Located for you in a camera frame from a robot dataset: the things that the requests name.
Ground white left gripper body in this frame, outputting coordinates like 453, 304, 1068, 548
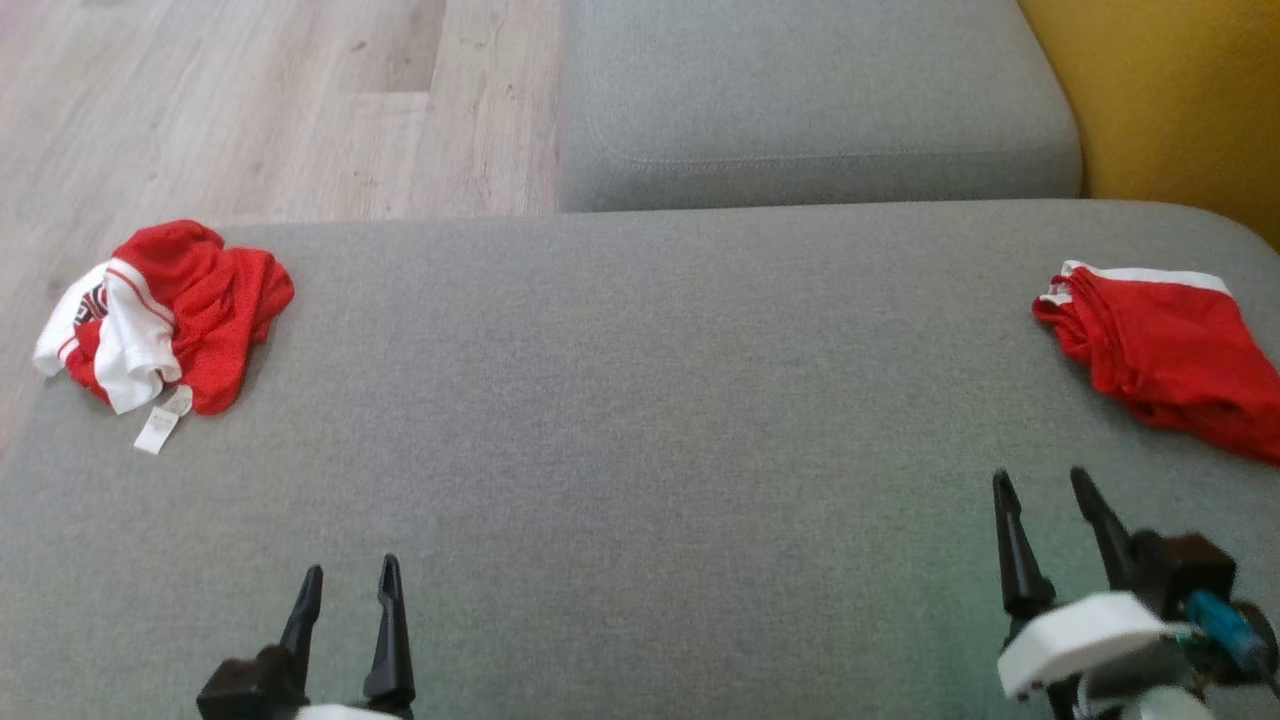
290, 702, 413, 720

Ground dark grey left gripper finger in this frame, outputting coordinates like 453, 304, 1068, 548
278, 565, 325, 691
363, 555, 417, 712

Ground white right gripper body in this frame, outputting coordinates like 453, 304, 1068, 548
997, 590, 1217, 720

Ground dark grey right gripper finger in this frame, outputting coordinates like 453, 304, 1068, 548
992, 470, 1057, 621
1070, 467, 1142, 592

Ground red shorts with white trim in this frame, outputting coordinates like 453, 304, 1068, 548
1033, 260, 1280, 466

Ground red jersey with white sleeves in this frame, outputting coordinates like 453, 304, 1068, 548
33, 220, 296, 456

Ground yellow sofa backrest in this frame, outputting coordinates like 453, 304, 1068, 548
1018, 0, 1280, 251

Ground grey sofa seat cushion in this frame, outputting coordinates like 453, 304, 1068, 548
558, 0, 1084, 213

